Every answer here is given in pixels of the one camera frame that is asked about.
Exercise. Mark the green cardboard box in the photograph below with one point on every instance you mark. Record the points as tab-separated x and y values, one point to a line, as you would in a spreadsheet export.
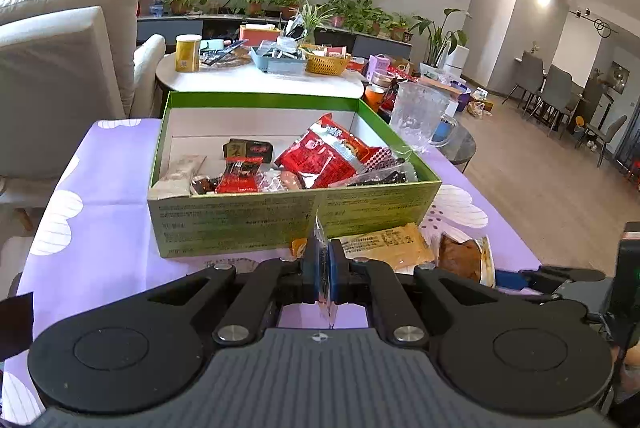
225	218

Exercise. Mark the long cream snack packet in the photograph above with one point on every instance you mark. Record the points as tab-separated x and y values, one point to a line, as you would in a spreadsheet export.
175	173

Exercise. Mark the dark tray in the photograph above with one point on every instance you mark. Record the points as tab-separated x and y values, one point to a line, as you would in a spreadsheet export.
225	56

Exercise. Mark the beige tote bag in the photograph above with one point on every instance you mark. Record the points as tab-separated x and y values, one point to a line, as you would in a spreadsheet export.
480	105

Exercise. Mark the dark clear snack packet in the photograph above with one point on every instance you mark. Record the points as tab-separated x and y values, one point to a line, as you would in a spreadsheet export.
385	175

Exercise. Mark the tan snack packet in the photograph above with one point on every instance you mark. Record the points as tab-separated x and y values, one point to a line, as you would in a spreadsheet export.
390	245

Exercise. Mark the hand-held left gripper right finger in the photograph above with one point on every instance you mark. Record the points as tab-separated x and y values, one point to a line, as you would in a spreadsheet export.
336	270

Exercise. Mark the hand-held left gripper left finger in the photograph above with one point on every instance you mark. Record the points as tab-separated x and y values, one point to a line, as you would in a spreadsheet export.
310	270

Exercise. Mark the orange red snack packet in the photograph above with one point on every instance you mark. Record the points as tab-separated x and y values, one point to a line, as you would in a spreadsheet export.
299	248

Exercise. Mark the tall leafy floor plant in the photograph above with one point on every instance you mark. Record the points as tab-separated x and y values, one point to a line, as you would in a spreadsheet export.
440	35

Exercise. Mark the orange tissue box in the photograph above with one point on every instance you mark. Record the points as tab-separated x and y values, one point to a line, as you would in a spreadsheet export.
260	35

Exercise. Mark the beige recliner armchair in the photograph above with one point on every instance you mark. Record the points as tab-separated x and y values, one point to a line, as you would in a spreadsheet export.
60	57

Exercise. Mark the white humidifier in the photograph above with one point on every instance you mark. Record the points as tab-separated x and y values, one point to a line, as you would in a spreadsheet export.
456	57

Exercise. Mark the dark round side table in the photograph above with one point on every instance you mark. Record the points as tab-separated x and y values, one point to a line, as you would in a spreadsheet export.
465	147

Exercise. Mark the dark cloth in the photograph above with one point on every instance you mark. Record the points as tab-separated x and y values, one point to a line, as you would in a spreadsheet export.
15	328

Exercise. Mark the yellow black snack packet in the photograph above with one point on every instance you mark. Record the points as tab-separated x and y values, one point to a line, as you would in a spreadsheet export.
247	150

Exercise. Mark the blue plastic basket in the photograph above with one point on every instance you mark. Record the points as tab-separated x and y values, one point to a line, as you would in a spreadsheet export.
277	63

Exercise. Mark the person's right hand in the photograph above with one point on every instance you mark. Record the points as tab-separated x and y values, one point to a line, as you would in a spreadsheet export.
632	363

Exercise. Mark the red black snack packet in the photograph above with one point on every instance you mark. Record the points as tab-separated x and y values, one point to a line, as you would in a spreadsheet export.
240	175

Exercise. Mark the purple gift bag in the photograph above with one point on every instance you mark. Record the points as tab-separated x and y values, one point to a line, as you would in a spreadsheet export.
462	97

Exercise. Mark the yellow can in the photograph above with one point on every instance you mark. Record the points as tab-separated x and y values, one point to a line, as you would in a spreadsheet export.
188	53

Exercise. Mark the framed wall art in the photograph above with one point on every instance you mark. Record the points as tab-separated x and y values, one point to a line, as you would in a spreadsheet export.
619	77

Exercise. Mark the glass mug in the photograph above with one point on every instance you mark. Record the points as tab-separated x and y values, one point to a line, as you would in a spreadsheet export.
417	112

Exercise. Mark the red checkered snack packet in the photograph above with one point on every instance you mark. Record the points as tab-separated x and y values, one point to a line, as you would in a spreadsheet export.
320	152

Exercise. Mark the white round coffee table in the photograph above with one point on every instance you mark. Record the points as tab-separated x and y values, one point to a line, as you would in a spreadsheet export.
240	82

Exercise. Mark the purple floral tablecloth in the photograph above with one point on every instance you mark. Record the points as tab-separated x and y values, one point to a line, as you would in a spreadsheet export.
115	208

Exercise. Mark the grey dining chair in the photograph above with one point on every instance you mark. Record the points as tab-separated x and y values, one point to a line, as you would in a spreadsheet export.
555	92
527	75
607	135

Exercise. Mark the pink box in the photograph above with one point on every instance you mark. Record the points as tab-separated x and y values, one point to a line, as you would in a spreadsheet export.
379	68

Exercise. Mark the orange jar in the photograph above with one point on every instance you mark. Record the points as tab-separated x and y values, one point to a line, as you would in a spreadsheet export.
374	97

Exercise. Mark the brown chocolate snack packet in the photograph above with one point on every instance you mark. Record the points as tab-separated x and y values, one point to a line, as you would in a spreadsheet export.
205	185

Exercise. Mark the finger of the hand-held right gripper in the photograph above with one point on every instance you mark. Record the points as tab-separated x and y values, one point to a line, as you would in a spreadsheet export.
507	280

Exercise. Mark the brown bread packet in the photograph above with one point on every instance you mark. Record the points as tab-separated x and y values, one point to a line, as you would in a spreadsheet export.
460	258

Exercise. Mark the yellow woven basket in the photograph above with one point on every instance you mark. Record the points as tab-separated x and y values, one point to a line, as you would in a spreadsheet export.
326	65

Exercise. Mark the clear nut snack packet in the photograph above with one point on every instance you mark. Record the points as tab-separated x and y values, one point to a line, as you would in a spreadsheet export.
319	228

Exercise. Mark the pink sausage packet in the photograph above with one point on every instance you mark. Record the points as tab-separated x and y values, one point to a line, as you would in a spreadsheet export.
285	180

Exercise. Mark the mint green case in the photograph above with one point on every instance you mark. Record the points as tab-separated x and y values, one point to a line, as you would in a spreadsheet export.
212	45

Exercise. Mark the spider plant in vase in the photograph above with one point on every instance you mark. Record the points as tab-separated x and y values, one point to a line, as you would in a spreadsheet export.
310	20

